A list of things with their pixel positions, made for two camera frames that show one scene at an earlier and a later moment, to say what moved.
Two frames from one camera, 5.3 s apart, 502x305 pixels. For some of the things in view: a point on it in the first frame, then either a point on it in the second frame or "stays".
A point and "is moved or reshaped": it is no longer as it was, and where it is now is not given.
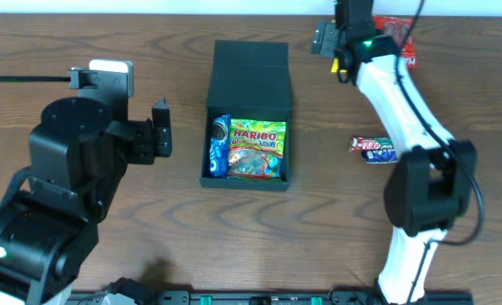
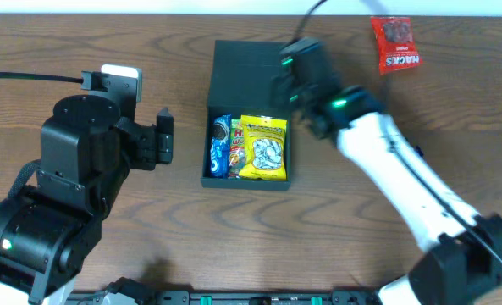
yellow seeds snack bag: x=335 y=65 is moved or reshaped
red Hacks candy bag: x=398 y=29 stays
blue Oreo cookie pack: x=219 y=146 stays
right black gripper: x=323 y=38 to x=300 y=55
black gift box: x=250 y=80 stays
